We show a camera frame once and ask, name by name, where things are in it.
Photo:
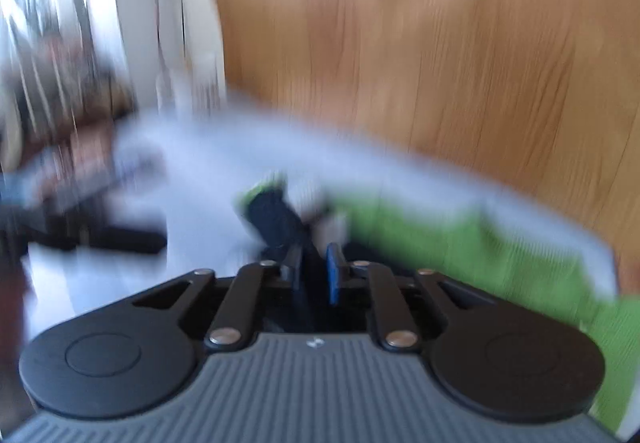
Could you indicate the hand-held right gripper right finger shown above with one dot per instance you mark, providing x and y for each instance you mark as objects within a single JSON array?
[{"x": 336, "y": 273}]

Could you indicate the navy and green small jacket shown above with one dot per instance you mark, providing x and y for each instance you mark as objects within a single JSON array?
[{"x": 425, "y": 233}]

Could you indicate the wood pattern board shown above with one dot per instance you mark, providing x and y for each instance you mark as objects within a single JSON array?
[{"x": 425, "y": 23}]

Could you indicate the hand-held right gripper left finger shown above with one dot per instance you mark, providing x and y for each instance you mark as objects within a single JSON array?
[{"x": 295, "y": 273}]

